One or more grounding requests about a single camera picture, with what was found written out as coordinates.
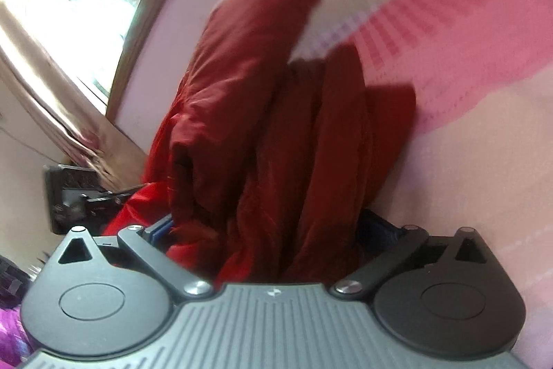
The purple cloth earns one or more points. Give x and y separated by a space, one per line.
13 338

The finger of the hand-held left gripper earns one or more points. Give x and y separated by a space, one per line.
121 196

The red garment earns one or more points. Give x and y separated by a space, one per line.
259 135

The beige curtain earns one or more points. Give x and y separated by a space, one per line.
56 92

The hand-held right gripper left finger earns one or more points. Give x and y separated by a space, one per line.
159 231

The pink checkered bed sheet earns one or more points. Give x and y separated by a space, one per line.
453 27

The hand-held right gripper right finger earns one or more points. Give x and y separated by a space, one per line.
380 228

